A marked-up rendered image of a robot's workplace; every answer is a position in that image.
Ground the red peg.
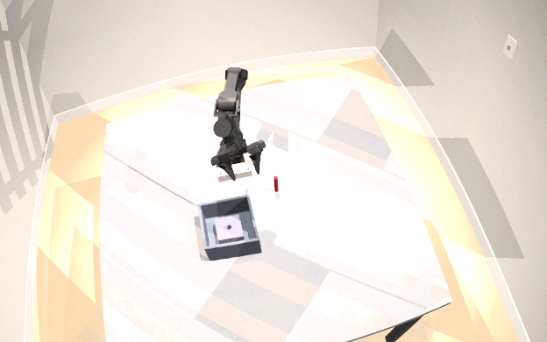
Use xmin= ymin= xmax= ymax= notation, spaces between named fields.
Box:
xmin=273 ymin=176 xmax=279 ymax=192

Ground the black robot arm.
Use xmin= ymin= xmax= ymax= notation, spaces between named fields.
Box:
xmin=212 ymin=68 xmax=248 ymax=164

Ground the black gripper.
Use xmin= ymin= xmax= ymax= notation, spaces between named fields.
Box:
xmin=210 ymin=130 xmax=266 ymax=181

